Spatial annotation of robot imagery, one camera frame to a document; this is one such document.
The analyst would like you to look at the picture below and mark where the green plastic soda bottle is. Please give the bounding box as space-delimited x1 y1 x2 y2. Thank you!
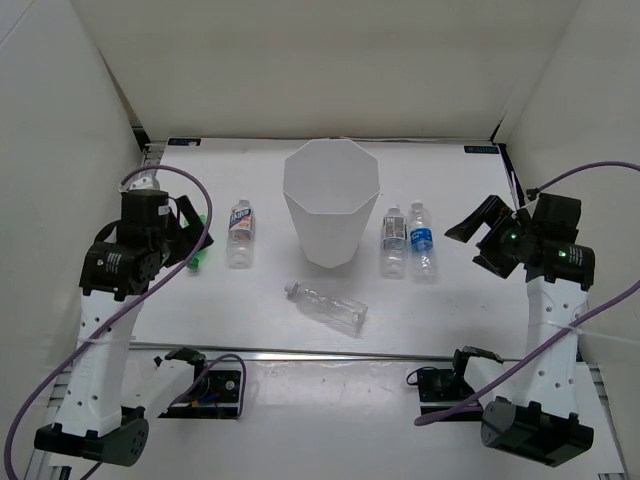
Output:
186 247 207 274

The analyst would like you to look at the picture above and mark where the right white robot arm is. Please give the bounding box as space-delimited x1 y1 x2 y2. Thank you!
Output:
445 194 595 467

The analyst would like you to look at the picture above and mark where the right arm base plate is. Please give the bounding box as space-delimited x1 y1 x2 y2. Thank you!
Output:
405 366 474 415

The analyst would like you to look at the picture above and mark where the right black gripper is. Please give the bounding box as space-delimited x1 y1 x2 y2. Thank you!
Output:
445 195 538 279

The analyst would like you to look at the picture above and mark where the clear unlabelled bottle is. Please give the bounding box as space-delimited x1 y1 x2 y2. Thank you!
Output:
285 281 368 337

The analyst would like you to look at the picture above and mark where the white octagonal plastic bin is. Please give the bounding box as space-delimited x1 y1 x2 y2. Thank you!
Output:
282 139 380 269

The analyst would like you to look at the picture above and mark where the clear bottle white label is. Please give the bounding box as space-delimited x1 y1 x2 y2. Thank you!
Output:
380 205 407 279

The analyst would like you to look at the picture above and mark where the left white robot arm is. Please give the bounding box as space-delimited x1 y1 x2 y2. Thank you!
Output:
34 189 213 467

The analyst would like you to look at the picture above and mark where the clear bottle red blue label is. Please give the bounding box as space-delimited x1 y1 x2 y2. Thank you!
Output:
226 198 255 269

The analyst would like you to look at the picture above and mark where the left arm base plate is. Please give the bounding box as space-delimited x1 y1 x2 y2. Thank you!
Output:
161 354 248 420

